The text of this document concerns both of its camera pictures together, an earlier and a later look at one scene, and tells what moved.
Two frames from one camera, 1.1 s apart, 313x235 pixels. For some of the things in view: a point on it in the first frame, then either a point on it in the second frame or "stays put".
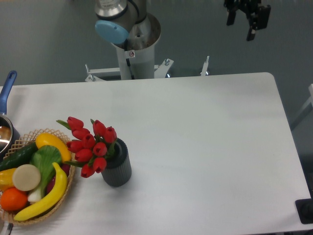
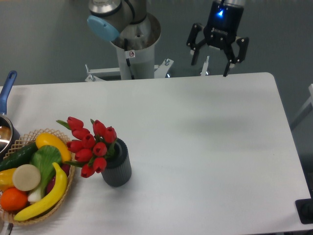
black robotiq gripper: [258, 21] → [220, 31]
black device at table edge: [304, 208] stays put
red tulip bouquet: [91, 148] stays put
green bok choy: [45, 158] stays put
